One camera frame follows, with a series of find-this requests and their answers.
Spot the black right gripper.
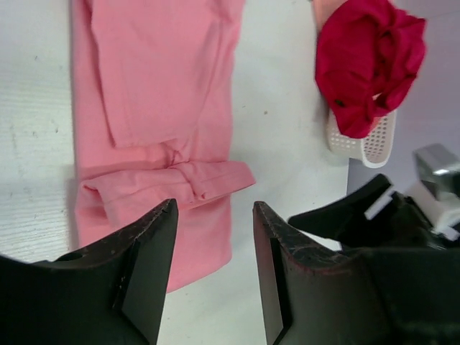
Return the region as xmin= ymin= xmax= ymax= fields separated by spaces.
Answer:
xmin=287 ymin=174 xmax=459 ymax=250

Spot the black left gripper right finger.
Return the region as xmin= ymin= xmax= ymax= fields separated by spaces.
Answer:
xmin=253 ymin=202 xmax=459 ymax=344

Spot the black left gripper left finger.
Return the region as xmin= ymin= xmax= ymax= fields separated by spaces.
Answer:
xmin=1 ymin=199 xmax=178 ymax=344

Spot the pink t-shirt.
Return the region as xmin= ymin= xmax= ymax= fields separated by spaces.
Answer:
xmin=70 ymin=1 xmax=255 ymax=292

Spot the white plastic laundry basket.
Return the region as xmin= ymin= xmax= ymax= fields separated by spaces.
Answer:
xmin=326 ymin=110 xmax=397 ymax=169

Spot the red t-shirt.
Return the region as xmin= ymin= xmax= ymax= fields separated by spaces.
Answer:
xmin=316 ymin=1 xmax=426 ymax=139

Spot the peach orange t-shirt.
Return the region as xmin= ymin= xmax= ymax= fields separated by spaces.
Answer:
xmin=311 ymin=0 xmax=344 ymax=31

